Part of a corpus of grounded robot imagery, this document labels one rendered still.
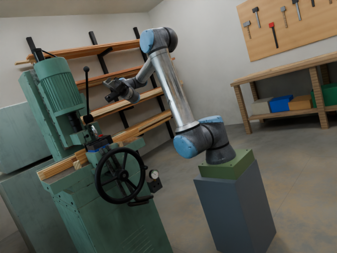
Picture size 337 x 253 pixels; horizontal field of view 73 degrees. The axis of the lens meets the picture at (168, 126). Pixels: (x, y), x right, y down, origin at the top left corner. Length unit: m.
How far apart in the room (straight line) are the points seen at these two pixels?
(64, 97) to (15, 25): 2.76
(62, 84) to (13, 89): 2.39
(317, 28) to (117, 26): 3.28
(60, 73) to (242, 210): 1.27
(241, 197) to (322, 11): 2.95
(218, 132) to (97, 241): 0.90
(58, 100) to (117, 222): 0.77
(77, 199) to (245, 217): 0.93
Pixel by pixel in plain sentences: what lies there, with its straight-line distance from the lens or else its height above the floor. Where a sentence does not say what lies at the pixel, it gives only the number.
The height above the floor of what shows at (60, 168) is 0.92.
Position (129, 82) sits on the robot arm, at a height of 1.27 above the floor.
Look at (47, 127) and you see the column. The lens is 1.64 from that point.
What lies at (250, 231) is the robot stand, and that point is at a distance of 1.53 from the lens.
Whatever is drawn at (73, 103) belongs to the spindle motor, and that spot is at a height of 1.24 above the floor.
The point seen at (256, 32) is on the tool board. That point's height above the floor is 1.46.
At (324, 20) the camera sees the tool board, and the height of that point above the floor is 1.28.
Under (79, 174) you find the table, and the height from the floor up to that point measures 0.87.
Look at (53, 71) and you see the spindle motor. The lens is 1.42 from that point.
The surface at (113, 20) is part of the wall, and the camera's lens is 4.83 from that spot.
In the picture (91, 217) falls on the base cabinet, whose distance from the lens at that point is 1.40.
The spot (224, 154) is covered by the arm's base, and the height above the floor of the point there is 0.68.
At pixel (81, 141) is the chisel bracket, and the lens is 1.44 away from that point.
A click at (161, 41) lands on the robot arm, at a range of 1.30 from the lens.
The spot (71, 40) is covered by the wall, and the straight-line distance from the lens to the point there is 4.26.
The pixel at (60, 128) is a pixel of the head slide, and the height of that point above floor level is 1.13.
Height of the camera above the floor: 1.18
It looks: 11 degrees down
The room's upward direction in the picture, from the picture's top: 19 degrees counter-clockwise
